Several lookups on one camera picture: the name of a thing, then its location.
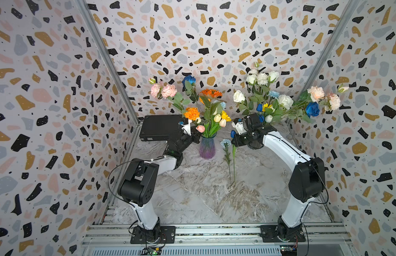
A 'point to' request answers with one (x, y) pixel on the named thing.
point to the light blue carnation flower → (226, 143)
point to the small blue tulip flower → (232, 133)
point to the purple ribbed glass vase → (207, 148)
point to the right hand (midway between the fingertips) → (233, 140)
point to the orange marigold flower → (191, 113)
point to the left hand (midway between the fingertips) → (204, 126)
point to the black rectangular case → (160, 127)
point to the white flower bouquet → (269, 105)
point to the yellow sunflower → (224, 116)
